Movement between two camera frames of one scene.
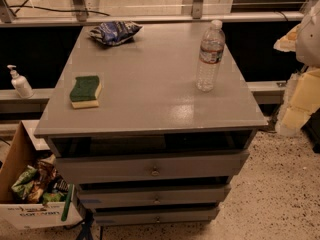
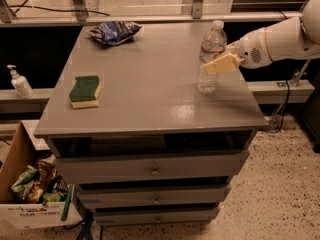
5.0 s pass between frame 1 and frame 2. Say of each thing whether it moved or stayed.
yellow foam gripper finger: moved
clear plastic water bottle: stayed
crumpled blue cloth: stayed
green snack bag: stayed
